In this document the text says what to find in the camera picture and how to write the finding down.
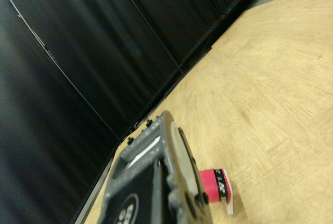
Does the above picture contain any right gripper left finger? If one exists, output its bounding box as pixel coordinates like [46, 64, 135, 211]
[97, 109, 174, 224]

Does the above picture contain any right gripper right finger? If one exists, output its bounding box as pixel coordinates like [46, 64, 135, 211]
[166, 118, 212, 224]

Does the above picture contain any black curtain stand pole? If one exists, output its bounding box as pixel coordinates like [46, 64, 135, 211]
[111, 0, 185, 75]
[0, 0, 122, 142]

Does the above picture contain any black curtain stand foot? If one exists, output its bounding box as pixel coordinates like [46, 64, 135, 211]
[178, 45, 213, 76]

